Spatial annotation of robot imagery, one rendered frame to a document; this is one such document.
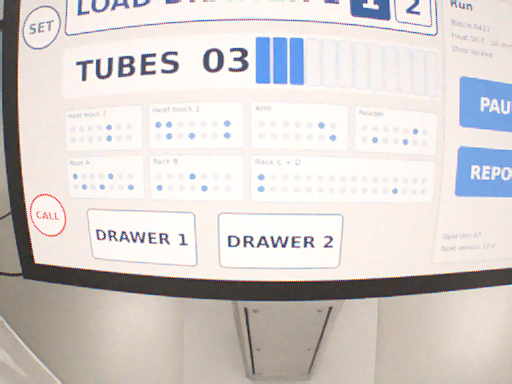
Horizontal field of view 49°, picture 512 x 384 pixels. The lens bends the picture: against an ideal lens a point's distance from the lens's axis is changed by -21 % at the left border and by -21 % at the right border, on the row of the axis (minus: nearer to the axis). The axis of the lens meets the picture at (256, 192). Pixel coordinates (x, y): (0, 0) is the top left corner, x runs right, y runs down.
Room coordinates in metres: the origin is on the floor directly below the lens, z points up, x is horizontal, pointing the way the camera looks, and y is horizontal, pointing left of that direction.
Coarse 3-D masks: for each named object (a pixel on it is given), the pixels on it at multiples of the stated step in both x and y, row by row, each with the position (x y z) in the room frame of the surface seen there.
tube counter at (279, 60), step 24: (216, 48) 0.31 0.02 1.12; (240, 48) 0.31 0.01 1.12; (264, 48) 0.31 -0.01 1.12; (288, 48) 0.31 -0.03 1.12; (312, 48) 0.31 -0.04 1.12; (336, 48) 0.31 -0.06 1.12; (360, 48) 0.31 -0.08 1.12; (384, 48) 0.31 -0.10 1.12; (408, 48) 0.31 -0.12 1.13; (216, 72) 0.30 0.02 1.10; (240, 72) 0.30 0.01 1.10; (264, 72) 0.30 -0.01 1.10; (288, 72) 0.30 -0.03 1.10; (312, 72) 0.30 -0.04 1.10; (336, 72) 0.30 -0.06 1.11; (360, 72) 0.30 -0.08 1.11; (384, 72) 0.30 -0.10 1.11; (408, 72) 0.30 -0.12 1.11; (432, 72) 0.30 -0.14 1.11; (408, 96) 0.28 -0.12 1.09; (432, 96) 0.28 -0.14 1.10
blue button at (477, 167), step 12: (468, 156) 0.25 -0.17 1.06; (480, 156) 0.25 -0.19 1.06; (492, 156) 0.25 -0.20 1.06; (504, 156) 0.25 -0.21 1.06; (456, 168) 0.24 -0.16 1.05; (468, 168) 0.24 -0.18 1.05; (480, 168) 0.24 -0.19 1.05; (492, 168) 0.24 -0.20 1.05; (504, 168) 0.24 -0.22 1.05; (456, 180) 0.24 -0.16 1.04; (468, 180) 0.24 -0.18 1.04; (480, 180) 0.24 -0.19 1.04; (492, 180) 0.24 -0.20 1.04; (504, 180) 0.24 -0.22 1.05; (456, 192) 0.23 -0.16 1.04; (468, 192) 0.23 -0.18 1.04; (480, 192) 0.23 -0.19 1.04; (492, 192) 0.23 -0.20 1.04; (504, 192) 0.23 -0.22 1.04
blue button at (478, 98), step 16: (464, 80) 0.29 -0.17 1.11; (480, 80) 0.29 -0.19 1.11; (464, 96) 0.28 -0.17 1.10; (480, 96) 0.28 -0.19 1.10; (496, 96) 0.28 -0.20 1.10; (464, 112) 0.28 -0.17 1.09; (480, 112) 0.28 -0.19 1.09; (496, 112) 0.28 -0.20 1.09; (480, 128) 0.27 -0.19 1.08; (496, 128) 0.27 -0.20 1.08
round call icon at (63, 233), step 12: (36, 192) 0.25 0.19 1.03; (48, 192) 0.25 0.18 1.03; (60, 192) 0.25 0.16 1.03; (36, 204) 0.24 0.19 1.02; (48, 204) 0.24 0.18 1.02; (60, 204) 0.24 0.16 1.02; (36, 216) 0.24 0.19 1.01; (48, 216) 0.24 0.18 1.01; (60, 216) 0.24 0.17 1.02; (36, 228) 0.23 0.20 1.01; (48, 228) 0.23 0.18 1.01; (60, 228) 0.23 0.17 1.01
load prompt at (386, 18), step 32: (96, 0) 0.35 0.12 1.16; (128, 0) 0.35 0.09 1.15; (160, 0) 0.34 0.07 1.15; (192, 0) 0.34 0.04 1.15; (224, 0) 0.34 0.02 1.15; (256, 0) 0.34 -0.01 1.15; (288, 0) 0.34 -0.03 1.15; (320, 0) 0.34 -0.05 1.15; (352, 0) 0.34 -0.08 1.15; (384, 0) 0.34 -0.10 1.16; (416, 0) 0.34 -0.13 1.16; (64, 32) 0.34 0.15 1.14; (96, 32) 0.33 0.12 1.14; (416, 32) 0.32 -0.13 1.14
